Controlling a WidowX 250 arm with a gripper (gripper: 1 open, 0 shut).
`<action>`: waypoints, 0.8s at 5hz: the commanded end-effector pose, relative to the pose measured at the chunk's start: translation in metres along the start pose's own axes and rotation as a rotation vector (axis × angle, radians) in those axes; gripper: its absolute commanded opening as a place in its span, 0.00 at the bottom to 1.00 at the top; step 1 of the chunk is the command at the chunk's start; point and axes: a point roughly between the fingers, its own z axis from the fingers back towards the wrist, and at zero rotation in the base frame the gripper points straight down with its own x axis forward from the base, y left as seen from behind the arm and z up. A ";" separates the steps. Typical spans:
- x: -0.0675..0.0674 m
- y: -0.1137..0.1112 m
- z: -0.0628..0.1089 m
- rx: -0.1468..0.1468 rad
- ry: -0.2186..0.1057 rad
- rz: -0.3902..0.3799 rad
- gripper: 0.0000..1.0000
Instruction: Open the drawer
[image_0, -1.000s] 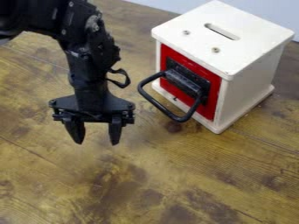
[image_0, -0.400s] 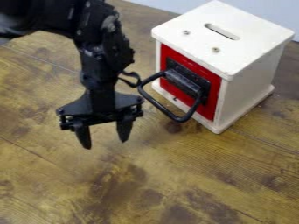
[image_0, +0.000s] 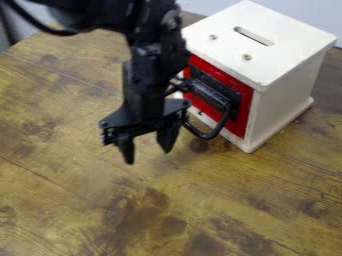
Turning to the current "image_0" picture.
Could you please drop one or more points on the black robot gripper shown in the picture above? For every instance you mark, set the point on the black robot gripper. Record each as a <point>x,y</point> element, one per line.
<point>145,111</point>

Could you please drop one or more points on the red drawer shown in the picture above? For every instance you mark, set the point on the red drawer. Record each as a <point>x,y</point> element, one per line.
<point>203,72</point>

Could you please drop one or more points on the black metal drawer handle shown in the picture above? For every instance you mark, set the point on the black metal drawer handle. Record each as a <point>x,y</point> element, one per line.
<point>209,107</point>

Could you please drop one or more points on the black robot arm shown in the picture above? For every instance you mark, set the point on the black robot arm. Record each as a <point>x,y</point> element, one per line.
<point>149,23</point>

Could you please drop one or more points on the white wooden box cabinet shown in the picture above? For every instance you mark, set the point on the white wooden box cabinet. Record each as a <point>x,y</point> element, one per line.
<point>265,55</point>

